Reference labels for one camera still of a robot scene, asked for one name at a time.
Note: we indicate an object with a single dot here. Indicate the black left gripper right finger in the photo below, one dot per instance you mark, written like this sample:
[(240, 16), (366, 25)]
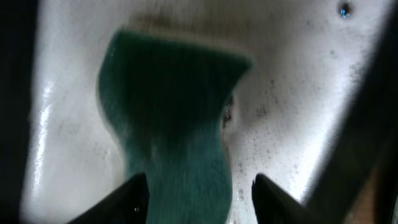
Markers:
[(272, 205)]

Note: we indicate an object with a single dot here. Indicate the green sponge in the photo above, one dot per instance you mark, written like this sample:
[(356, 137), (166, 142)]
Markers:
[(164, 101)]

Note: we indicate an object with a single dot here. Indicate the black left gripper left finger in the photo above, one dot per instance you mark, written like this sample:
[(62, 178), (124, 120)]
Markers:
[(128, 204)]

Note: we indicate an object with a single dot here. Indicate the black rectangular soapy tray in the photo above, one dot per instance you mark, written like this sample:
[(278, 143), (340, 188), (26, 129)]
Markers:
[(312, 114)]

